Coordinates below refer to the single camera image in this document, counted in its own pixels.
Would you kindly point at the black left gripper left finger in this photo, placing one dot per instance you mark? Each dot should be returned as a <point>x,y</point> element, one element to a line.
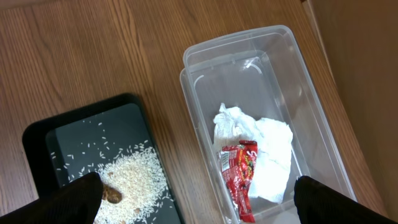
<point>77,202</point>

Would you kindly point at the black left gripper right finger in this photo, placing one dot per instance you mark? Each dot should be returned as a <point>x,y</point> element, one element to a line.
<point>316,203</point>

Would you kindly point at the large white tissue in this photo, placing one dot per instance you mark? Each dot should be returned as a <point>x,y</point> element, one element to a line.
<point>274,143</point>

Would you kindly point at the red snack wrapper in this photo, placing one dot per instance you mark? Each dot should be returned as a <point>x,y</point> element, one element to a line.
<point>237,164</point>

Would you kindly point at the black waste tray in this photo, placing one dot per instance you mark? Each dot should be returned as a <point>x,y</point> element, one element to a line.
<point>124,107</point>

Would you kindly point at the brown food scrap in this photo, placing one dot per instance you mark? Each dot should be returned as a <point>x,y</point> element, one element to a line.
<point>111,195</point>

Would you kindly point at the pile of rice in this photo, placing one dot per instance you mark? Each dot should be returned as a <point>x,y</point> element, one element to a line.
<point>123,155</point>

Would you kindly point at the clear plastic bin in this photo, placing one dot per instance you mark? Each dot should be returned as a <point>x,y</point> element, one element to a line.
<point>261,71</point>

